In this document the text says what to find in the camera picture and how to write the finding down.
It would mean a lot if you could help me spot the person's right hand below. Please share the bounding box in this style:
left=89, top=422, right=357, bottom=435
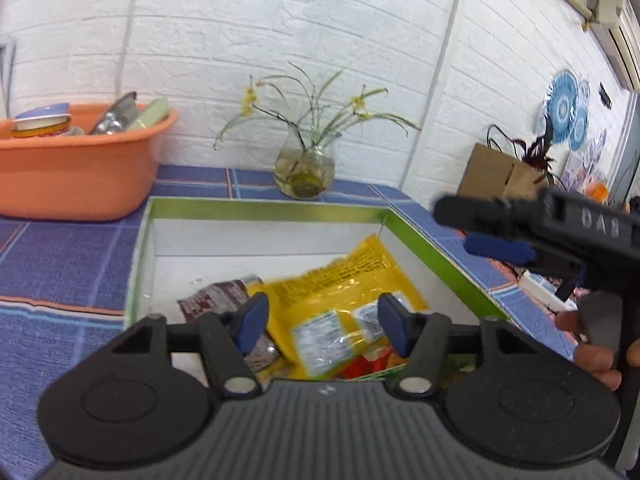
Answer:
left=556, top=310, right=623, bottom=392

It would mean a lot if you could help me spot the white power strip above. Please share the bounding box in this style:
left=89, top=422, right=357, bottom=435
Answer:
left=517, top=270, right=581, bottom=312

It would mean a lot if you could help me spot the green yellow-flowered plant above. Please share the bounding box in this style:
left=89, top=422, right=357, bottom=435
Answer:
left=214, top=62, right=422, bottom=161

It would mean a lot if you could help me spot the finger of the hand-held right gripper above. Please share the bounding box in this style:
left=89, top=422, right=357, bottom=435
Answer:
left=432, top=194, right=546, bottom=242
left=463, top=234, right=583, bottom=273

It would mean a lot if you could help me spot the small blue patterned wall plate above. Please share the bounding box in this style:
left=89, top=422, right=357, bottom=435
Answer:
left=570, top=104, right=592, bottom=152

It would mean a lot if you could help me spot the dark red plant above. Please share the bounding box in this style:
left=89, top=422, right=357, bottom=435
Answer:
left=487, top=124, right=567, bottom=190

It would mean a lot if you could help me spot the yellow snack packet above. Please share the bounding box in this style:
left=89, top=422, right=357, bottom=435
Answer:
left=247, top=234, right=431, bottom=381

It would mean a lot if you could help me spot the pale green container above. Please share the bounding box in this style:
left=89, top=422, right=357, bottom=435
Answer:
left=125, top=97, right=172, bottom=133

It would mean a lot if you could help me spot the large blue patterned wall plate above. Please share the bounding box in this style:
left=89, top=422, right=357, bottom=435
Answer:
left=540, top=71, right=581, bottom=137

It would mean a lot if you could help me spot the green-edged cardboard box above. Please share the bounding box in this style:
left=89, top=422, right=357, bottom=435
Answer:
left=123, top=197, right=512, bottom=386

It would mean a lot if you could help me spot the blue checked tablecloth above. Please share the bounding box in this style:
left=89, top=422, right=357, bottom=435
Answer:
left=0, top=164, right=576, bottom=480

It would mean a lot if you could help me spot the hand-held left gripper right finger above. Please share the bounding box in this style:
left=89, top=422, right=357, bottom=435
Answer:
left=378, top=292, right=541, bottom=398

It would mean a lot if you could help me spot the brown cardboard box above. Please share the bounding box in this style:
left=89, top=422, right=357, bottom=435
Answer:
left=458, top=143, right=547, bottom=202

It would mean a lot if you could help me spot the orange plastic basin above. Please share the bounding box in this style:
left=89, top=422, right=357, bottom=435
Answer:
left=0, top=102, right=179, bottom=222

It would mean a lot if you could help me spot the brown snack packet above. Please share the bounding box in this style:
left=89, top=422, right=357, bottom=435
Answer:
left=177, top=275, right=282, bottom=374

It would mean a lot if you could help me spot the round tin bowl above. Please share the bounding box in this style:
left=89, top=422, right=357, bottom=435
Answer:
left=11, top=102, right=74, bottom=140

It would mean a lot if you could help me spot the white air conditioner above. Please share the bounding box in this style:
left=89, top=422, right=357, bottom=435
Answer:
left=584, top=0, right=640, bottom=92

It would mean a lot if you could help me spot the red and green snack packet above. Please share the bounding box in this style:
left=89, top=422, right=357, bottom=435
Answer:
left=339, top=345, right=412, bottom=379

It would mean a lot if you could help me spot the round glass vase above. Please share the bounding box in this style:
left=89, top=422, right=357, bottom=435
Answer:
left=273, top=141, right=335, bottom=201

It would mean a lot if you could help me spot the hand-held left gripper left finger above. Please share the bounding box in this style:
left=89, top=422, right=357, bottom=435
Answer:
left=112, top=292, right=271, bottom=401

